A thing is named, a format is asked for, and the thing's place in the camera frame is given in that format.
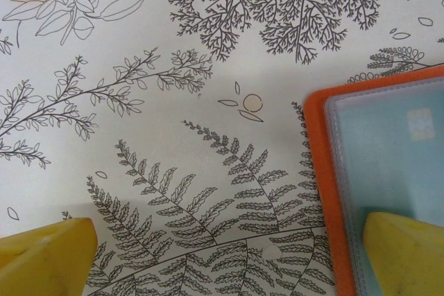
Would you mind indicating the orange leather card holder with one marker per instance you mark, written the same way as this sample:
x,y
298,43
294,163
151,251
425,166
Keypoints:
x,y
315,157

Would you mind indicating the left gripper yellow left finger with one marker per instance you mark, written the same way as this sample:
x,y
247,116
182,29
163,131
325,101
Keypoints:
x,y
45,261

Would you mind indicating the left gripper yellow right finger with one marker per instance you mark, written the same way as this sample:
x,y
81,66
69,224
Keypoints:
x,y
409,258

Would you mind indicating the floral patterned table cover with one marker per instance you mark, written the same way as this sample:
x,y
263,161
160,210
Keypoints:
x,y
173,67

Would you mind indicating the teal credit card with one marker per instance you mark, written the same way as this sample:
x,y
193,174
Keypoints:
x,y
381,157

